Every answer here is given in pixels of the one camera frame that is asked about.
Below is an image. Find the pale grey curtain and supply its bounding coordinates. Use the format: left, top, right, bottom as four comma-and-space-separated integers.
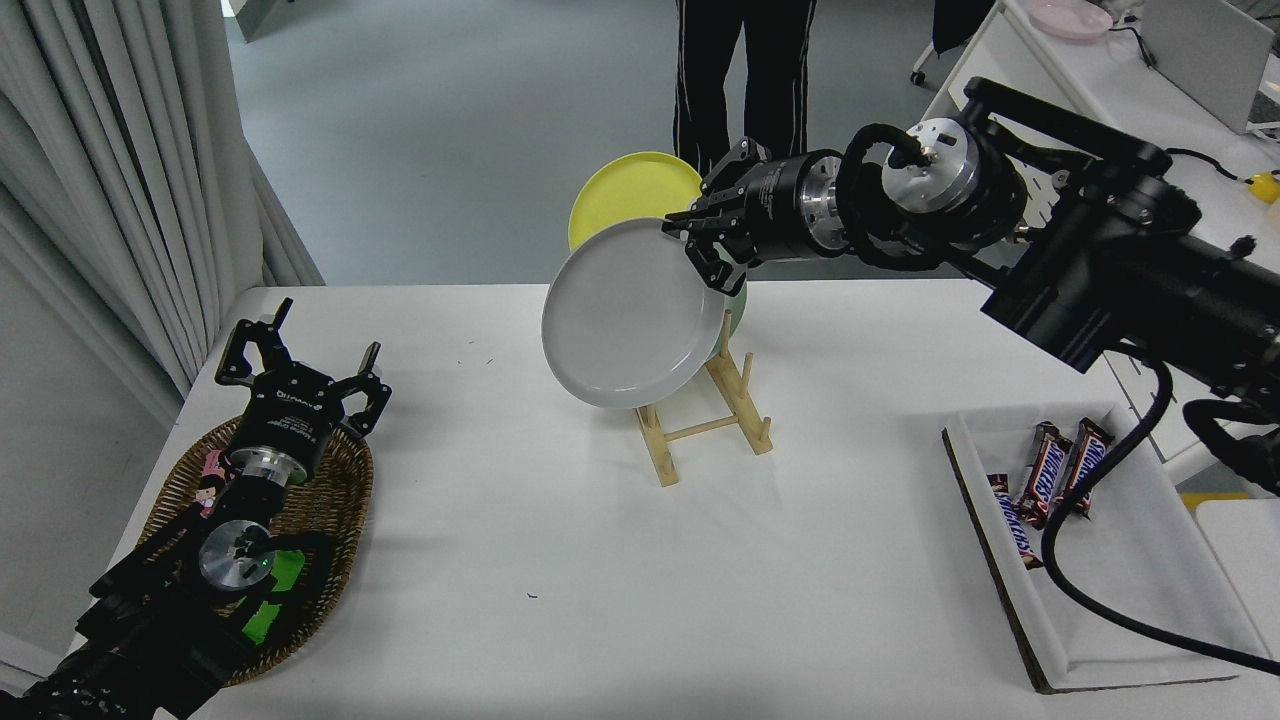
0, 0, 326, 431

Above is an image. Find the white perforated desk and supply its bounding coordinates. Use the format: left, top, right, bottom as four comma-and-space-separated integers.
910, 0, 1280, 486

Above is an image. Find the wooden plate rack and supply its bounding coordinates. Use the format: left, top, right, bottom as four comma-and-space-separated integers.
632, 310, 776, 488

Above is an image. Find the pink snack packet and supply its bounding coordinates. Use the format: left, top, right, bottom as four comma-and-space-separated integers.
200, 450, 233, 516

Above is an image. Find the pink plate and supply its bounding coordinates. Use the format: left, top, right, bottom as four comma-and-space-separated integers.
1027, 0, 1114, 42

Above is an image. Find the mint green plate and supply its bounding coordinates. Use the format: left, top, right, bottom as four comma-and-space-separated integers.
705, 280, 749, 363

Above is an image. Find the person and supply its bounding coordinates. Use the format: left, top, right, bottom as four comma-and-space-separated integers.
673, 0, 818, 179

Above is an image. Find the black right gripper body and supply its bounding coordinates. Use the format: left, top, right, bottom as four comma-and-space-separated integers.
735, 152, 817, 263

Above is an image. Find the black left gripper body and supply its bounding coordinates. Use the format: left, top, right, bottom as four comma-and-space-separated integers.
232, 364, 347, 479

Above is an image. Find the brown wicker basket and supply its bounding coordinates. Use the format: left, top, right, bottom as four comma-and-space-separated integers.
138, 412, 375, 687

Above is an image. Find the white tray with cardboard edge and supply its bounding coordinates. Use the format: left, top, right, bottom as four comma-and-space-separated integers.
942, 402, 1271, 695

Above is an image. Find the grey laptop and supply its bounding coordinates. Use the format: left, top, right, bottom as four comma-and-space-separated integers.
1140, 0, 1276, 136

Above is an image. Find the thin black cable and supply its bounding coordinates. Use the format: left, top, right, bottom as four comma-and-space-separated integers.
1105, 22, 1158, 69

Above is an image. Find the grey plate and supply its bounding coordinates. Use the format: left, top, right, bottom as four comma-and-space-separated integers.
541, 217, 727, 410

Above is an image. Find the yellow plate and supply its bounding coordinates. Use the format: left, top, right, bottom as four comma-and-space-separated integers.
567, 151, 704, 251

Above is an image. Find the black cable with yellow end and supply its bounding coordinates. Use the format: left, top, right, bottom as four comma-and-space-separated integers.
1172, 148, 1256, 186

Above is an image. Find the green snack packet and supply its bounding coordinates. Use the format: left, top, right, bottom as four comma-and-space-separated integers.
243, 548, 308, 646

